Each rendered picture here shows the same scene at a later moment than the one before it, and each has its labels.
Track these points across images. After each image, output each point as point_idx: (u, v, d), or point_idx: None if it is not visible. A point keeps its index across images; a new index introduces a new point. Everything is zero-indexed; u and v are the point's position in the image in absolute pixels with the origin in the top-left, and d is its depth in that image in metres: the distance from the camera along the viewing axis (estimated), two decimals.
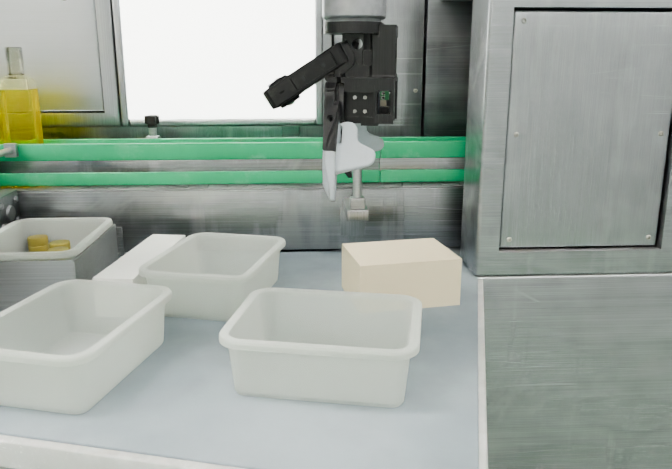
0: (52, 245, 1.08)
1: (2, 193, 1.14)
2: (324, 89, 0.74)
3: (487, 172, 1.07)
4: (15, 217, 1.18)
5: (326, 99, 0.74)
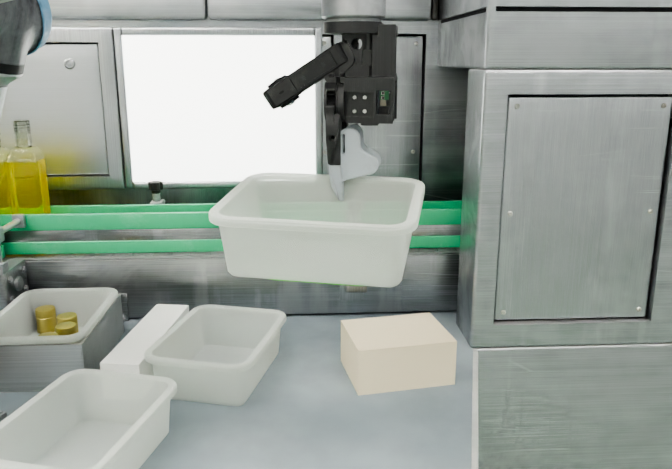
0: (59, 319, 1.11)
1: (10, 265, 1.18)
2: (324, 89, 0.74)
3: (482, 250, 1.10)
4: (23, 286, 1.21)
5: (326, 99, 0.74)
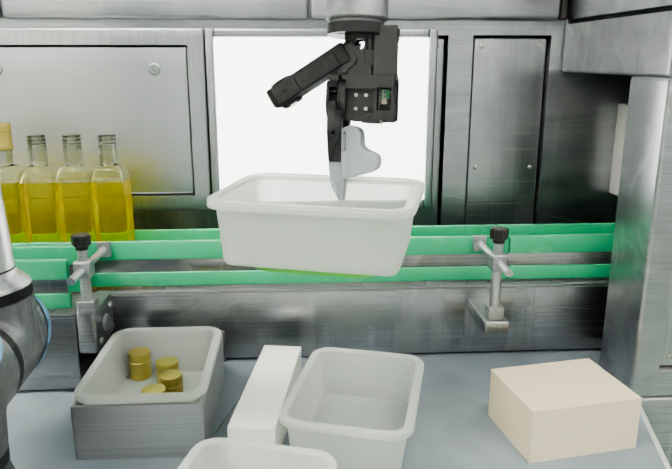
0: (160, 366, 0.96)
1: (98, 301, 1.03)
2: (326, 86, 0.75)
3: (652, 287, 0.95)
4: (109, 324, 1.06)
5: (328, 95, 0.75)
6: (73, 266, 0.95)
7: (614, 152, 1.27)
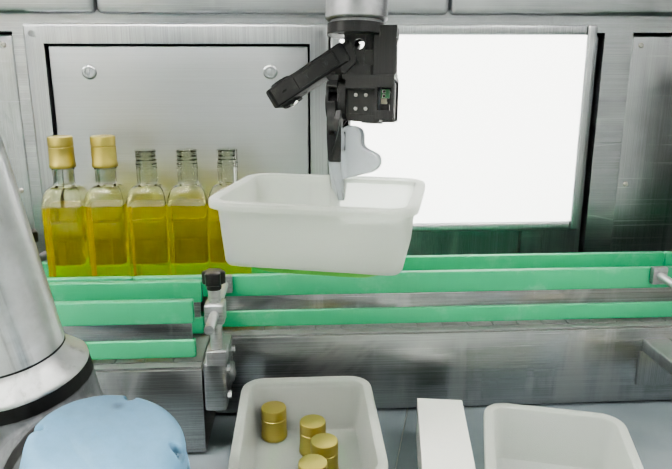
0: (307, 428, 0.80)
1: None
2: (326, 86, 0.75)
3: None
4: None
5: (328, 95, 0.75)
6: (205, 309, 0.79)
7: None
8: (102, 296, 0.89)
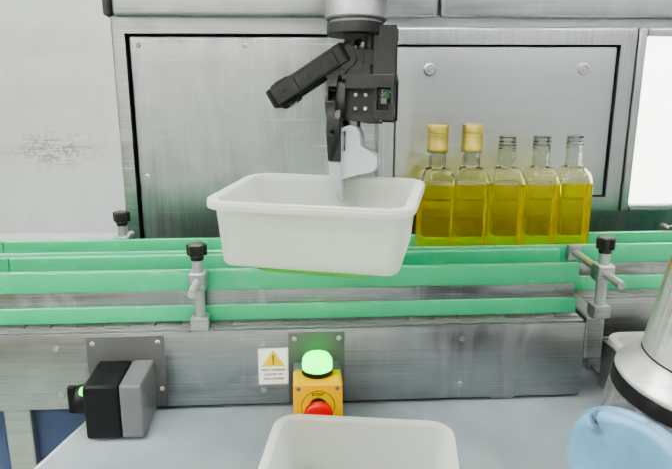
0: None
1: (587, 305, 1.01)
2: (326, 86, 0.75)
3: None
4: None
5: (327, 95, 0.75)
6: (600, 269, 0.94)
7: None
8: (476, 262, 1.03)
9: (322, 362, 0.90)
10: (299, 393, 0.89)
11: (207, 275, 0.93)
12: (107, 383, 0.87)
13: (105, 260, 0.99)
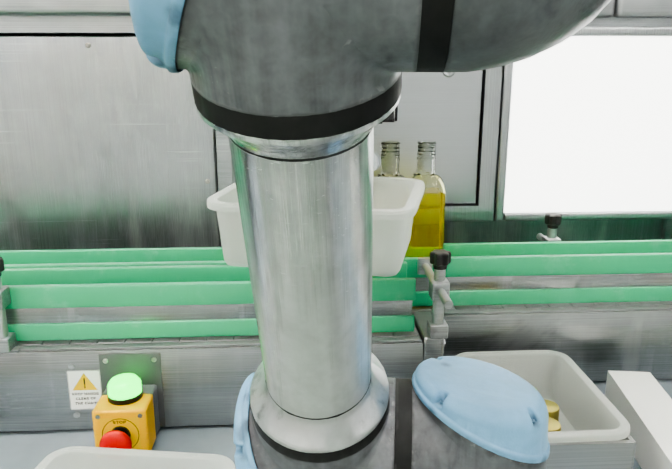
0: None
1: None
2: None
3: None
4: None
5: None
6: (434, 286, 0.87)
7: None
8: None
9: (125, 387, 0.83)
10: (98, 421, 0.82)
11: (9, 293, 0.86)
12: None
13: None
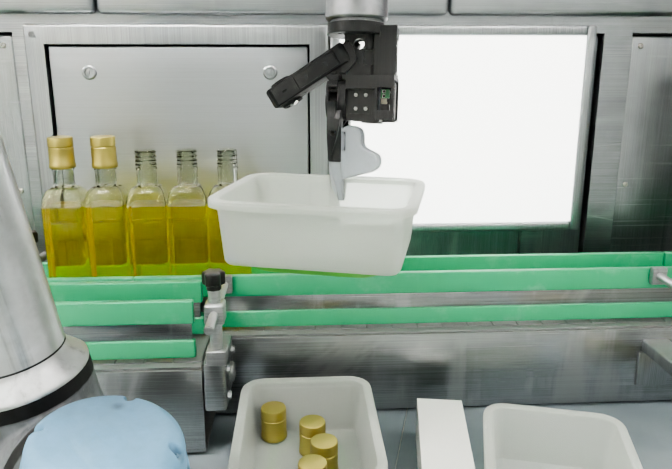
0: (307, 429, 0.80)
1: None
2: (326, 86, 0.75)
3: None
4: None
5: (328, 95, 0.75)
6: (205, 309, 0.79)
7: None
8: (102, 297, 0.89)
9: None
10: None
11: None
12: None
13: None
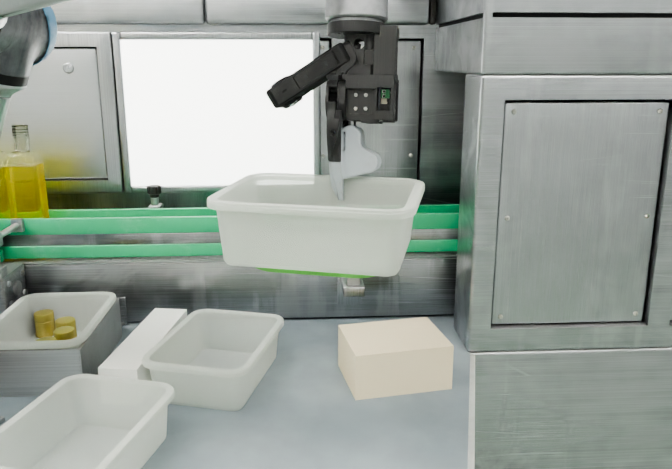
0: (58, 324, 1.12)
1: (9, 269, 1.18)
2: (326, 86, 0.75)
3: (479, 255, 1.10)
4: (21, 290, 1.21)
5: (328, 95, 0.75)
6: None
7: None
8: None
9: None
10: None
11: None
12: None
13: None
